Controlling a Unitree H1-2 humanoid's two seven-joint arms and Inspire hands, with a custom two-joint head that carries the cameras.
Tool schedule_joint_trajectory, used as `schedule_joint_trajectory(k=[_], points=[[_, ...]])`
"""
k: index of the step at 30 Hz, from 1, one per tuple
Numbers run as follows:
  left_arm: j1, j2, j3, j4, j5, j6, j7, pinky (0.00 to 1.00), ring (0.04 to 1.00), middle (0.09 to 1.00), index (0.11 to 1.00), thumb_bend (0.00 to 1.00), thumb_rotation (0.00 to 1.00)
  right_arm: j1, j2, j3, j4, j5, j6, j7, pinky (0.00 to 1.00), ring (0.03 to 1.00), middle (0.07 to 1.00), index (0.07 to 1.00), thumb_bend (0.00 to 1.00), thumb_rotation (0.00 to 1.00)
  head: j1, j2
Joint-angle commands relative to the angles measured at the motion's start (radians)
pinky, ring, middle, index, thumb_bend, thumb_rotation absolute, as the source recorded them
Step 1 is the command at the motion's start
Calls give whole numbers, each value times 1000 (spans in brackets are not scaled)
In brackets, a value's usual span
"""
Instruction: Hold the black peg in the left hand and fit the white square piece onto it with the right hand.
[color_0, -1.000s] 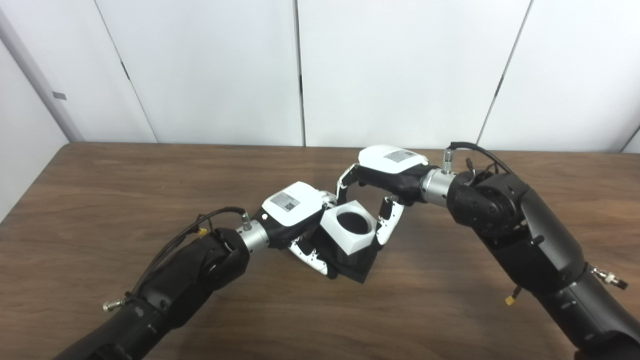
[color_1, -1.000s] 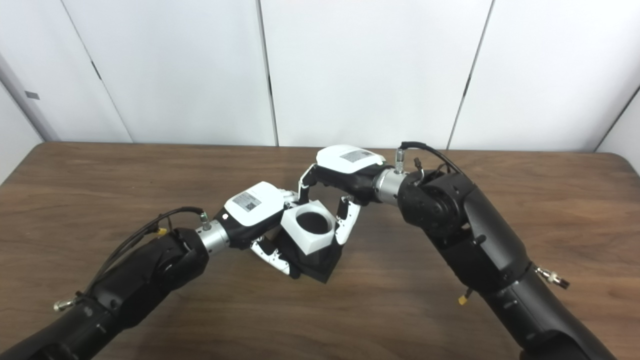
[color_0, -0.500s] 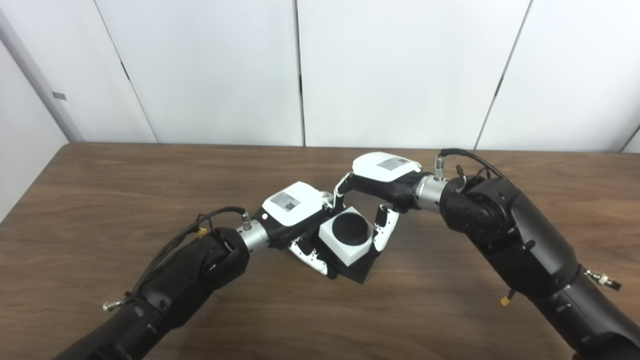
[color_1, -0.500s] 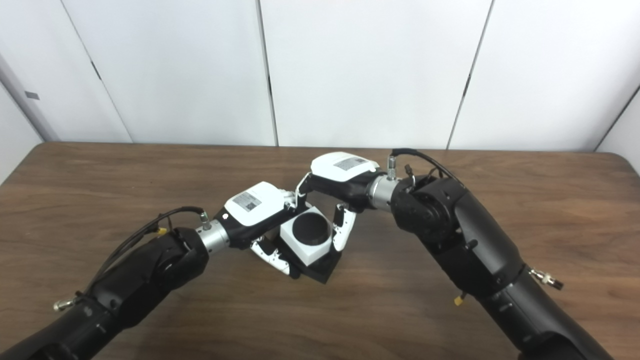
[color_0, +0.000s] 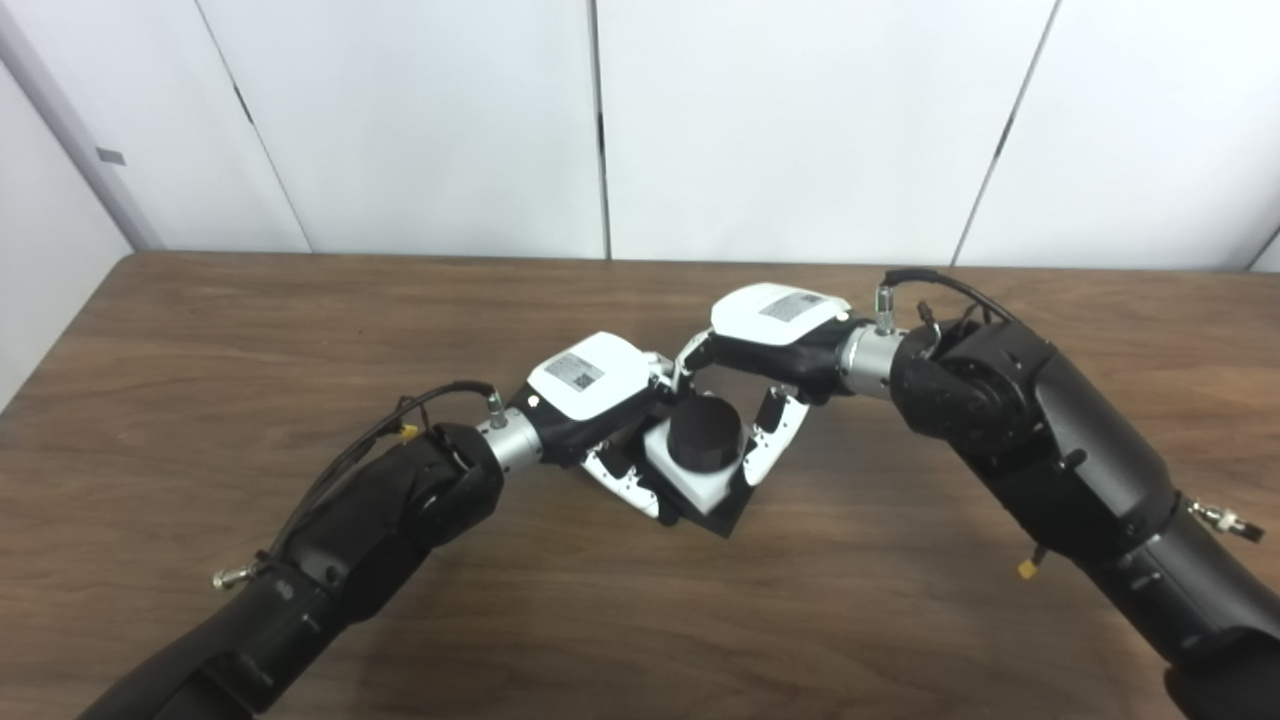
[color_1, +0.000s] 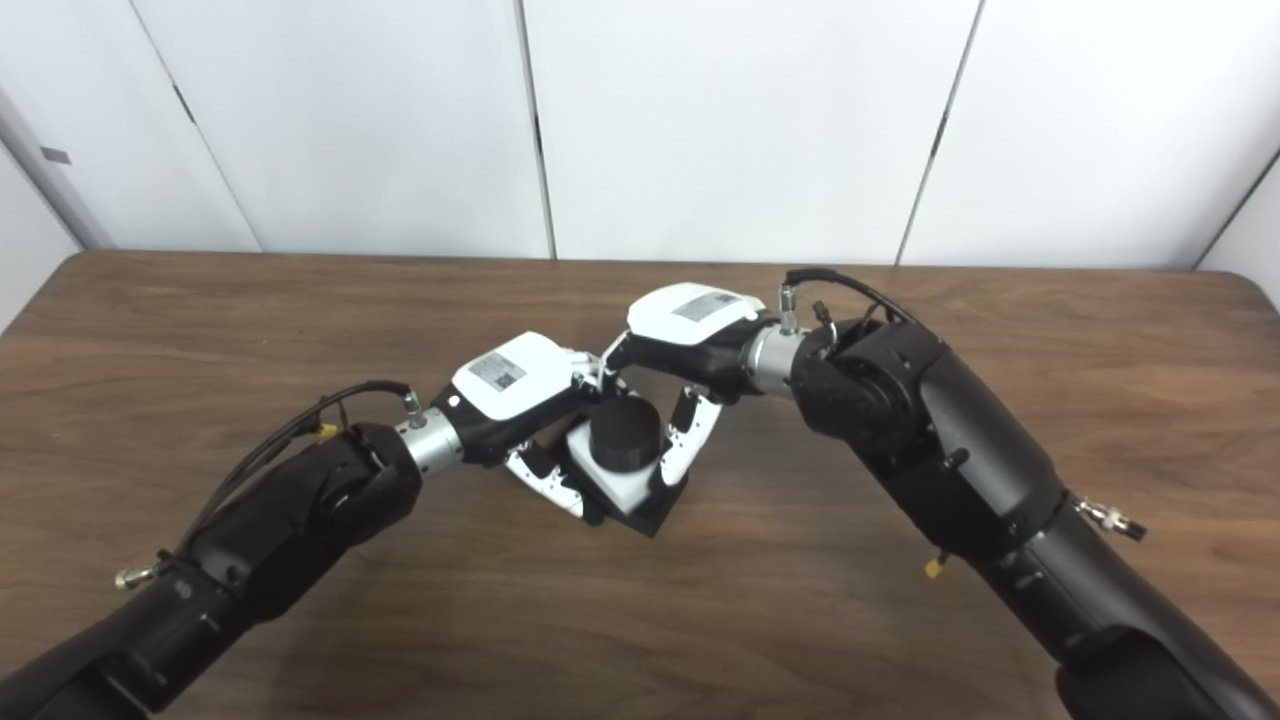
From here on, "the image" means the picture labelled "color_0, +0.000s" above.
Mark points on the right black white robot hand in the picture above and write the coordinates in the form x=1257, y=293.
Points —
x=780, y=320

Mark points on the small gray wall tag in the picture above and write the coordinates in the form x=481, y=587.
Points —
x=110, y=156

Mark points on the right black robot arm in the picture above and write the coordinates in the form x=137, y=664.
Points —
x=1060, y=450

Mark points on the white square piece with hole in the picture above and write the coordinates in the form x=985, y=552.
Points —
x=700, y=488

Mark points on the black peg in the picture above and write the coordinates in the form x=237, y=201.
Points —
x=705, y=430

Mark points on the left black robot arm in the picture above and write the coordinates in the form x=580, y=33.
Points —
x=370, y=530

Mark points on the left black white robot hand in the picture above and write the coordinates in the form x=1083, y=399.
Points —
x=585, y=380

